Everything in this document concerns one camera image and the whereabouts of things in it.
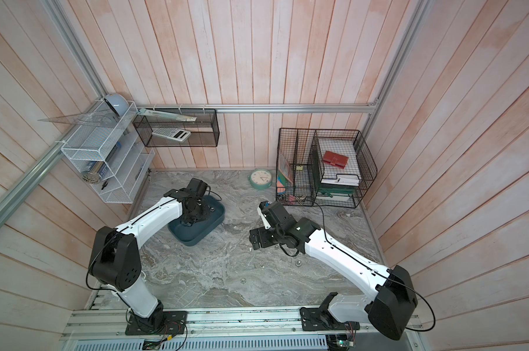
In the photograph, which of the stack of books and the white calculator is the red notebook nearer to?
the stack of books

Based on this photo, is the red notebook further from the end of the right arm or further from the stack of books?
the end of the right arm

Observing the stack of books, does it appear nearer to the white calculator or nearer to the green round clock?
the green round clock

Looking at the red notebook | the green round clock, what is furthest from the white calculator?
the red notebook

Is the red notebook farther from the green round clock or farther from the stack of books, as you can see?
the green round clock

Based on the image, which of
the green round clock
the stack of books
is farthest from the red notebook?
the green round clock

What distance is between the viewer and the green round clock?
1.13 metres

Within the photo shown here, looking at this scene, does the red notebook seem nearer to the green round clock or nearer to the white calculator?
the green round clock

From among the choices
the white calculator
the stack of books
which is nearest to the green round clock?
the stack of books
